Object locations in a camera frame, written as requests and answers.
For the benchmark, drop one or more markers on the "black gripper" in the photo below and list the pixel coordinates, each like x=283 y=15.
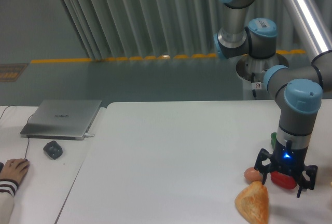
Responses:
x=287 y=161

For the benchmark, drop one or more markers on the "triangular golden bread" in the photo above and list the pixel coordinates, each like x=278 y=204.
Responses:
x=253 y=203

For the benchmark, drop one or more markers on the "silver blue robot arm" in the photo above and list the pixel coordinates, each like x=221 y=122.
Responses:
x=298 y=92

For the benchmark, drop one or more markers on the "white striped sleeve forearm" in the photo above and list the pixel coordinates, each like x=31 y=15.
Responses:
x=8 y=191

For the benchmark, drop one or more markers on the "person's bare hand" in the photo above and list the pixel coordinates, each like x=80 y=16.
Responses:
x=15 y=170

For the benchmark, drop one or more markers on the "red bell pepper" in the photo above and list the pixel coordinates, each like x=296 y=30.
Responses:
x=282 y=180

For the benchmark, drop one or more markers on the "green bell pepper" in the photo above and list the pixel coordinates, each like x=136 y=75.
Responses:
x=273 y=139

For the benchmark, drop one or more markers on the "brown egg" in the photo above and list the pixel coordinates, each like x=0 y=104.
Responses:
x=252 y=175

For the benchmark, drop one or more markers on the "silver closed laptop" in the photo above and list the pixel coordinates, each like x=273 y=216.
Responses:
x=62 y=119

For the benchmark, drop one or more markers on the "grey pleated curtain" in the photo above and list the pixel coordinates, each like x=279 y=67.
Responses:
x=132 y=28

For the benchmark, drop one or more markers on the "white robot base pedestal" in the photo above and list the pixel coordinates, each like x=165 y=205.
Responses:
x=251 y=71

